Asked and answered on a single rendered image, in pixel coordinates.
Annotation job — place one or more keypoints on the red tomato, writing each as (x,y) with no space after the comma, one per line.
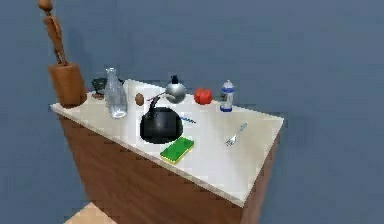
(203,96)

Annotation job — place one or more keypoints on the silver round soap dispenser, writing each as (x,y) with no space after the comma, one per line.
(175,90)

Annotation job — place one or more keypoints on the black kettle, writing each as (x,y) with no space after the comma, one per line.
(161,126)

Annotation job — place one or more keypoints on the white and blue spray bottle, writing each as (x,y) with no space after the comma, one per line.
(227,96)

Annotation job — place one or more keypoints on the green and yellow sponge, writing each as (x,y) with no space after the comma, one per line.
(177,150)

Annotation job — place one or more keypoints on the brown cabinet with white top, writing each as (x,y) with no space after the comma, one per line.
(213,156)

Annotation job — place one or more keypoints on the brown egg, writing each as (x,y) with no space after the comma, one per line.
(139,99)

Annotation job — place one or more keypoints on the clear glass bottle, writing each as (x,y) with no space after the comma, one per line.
(115,96)

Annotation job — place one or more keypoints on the dark green bowl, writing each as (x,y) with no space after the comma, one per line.
(98,85)

